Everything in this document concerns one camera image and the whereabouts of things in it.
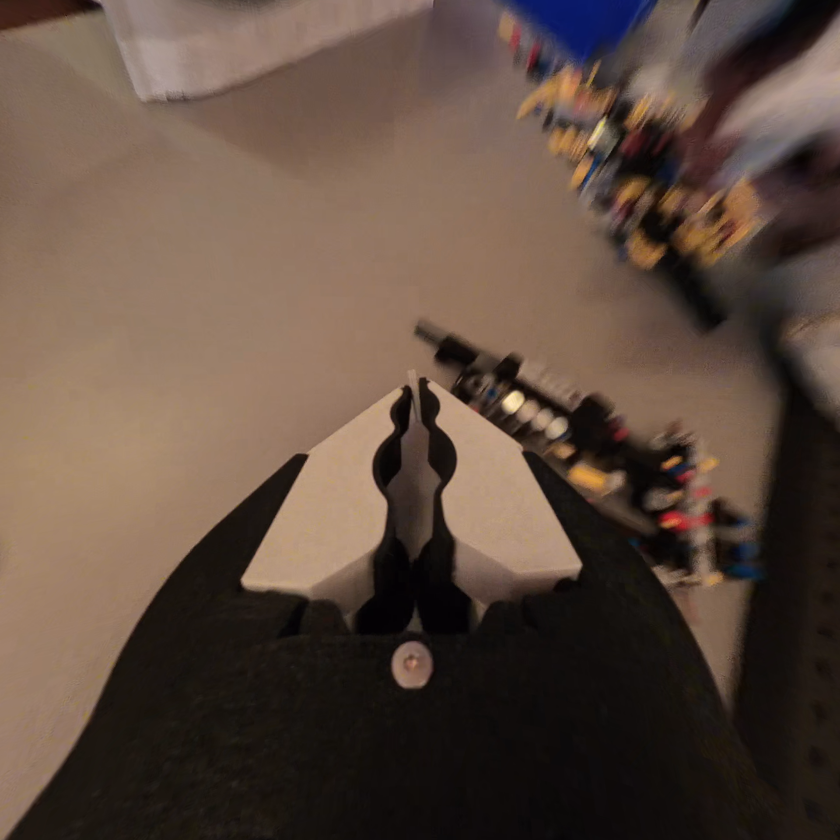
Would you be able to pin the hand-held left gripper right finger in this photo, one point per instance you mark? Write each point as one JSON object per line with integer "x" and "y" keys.
{"x": 505, "y": 525}

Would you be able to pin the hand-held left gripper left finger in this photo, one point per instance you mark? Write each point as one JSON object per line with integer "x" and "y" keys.
{"x": 321, "y": 525}

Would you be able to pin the black toy brick engine assembly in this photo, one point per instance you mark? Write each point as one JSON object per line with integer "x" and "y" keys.
{"x": 590, "y": 426}

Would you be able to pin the grey desk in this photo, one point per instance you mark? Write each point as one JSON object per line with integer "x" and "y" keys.
{"x": 197, "y": 295}

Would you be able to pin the dark perforated panel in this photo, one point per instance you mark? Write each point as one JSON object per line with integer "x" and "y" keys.
{"x": 800, "y": 590}

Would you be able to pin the pile of toy brick pieces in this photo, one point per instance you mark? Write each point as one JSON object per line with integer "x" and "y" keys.
{"x": 643, "y": 164}

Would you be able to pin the yellow car instruction booklet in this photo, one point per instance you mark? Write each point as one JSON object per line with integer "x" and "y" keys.
{"x": 262, "y": 46}

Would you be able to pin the blue storage bin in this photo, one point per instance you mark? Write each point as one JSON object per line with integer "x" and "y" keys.
{"x": 577, "y": 26}

